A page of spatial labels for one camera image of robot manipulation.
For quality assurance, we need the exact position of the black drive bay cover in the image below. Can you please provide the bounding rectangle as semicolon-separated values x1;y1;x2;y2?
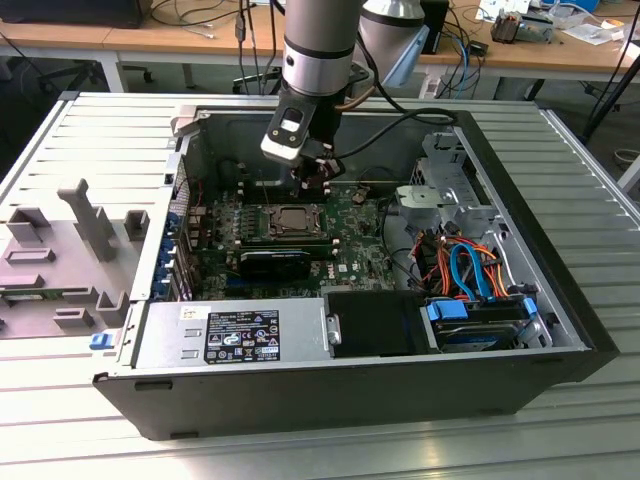
322;289;442;359

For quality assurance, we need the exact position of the CPU socket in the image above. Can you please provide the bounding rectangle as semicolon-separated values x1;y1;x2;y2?
267;201;326;240

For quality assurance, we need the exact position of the long wooden desk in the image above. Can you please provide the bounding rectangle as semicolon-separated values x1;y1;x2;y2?
0;14;640;96

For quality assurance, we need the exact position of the silver power supply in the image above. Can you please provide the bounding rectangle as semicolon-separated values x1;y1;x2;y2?
130;297;335;371

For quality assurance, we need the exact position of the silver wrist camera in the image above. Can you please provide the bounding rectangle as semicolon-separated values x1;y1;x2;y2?
258;106;320;167

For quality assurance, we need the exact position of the orange wire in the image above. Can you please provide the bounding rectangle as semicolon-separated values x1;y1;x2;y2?
434;239;454;299
472;243;512;300

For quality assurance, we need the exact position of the green motherboard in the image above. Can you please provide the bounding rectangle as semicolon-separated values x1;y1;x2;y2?
185;180;404;302

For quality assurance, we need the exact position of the black PC case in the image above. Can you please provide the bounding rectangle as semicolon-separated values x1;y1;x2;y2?
92;92;621;442

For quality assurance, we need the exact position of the silver drive cage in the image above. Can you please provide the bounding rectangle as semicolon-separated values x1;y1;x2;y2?
407;130;511;244

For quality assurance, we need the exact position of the blue flat wire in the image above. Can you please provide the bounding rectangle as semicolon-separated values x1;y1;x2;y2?
448;240;502;304

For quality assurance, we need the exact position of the clear plastic bag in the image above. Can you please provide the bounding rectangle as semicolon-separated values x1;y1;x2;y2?
562;13;626;47

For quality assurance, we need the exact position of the silver CPU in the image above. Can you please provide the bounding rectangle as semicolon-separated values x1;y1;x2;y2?
278;208;311;231

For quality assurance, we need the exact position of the tall black box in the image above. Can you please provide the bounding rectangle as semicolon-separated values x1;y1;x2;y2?
420;0;451;55

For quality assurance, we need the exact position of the black flat monitor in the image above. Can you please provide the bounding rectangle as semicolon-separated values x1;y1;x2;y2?
0;0;147;30

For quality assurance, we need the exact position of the red yellow black wire bundle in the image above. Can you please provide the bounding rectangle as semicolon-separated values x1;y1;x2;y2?
412;230;441;294

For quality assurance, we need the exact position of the white power strip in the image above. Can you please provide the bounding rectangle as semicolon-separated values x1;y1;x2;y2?
418;74;442;100

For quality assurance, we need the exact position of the black office chair base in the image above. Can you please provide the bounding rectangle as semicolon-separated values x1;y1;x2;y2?
230;67;282;97

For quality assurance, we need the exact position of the grey parts rack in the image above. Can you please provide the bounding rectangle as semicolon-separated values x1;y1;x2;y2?
0;178;152;341

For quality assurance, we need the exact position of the black graphics card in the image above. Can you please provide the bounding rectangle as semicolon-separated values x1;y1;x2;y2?
237;248;313;283

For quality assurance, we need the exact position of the hard disk with blue carrier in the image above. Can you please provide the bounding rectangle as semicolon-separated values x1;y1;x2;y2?
421;294;541;355

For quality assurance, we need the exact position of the thick black cable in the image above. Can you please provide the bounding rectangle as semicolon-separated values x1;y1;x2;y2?
379;192;419;296

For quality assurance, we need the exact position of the metal socket cover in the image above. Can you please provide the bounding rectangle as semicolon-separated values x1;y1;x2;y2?
268;203;324;237

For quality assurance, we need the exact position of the wire locking lever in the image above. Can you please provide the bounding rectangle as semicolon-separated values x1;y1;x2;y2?
258;168;274;217

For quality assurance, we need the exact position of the black tripod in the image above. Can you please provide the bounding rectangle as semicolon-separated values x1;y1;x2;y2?
581;44;640;147

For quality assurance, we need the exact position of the black camera cable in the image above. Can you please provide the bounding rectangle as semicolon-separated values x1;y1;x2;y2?
329;108;459;160

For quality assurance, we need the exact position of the blue cable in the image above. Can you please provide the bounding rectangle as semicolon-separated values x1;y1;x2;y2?
459;47;476;99

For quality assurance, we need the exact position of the green RAM stick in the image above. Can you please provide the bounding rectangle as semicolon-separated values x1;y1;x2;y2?
0;292;54;306

